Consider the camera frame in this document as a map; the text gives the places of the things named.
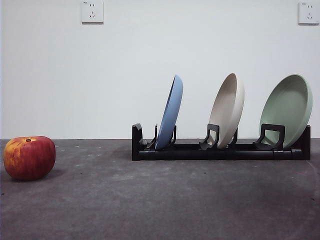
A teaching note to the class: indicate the white wall socket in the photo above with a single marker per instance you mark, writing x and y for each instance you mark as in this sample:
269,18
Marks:
92,12
309,13

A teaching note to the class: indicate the red yellow apple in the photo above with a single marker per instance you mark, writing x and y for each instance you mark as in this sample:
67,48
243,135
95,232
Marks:
30,160

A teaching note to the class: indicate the black plate rack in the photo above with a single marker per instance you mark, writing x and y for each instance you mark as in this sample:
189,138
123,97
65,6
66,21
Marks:
212,155

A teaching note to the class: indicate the beige plate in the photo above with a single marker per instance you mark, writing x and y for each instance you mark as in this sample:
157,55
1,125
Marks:
228,112

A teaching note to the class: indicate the blue plate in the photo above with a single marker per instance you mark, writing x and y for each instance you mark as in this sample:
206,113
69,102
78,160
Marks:
170,112

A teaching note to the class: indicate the green plate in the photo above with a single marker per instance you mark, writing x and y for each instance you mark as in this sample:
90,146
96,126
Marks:
285,107

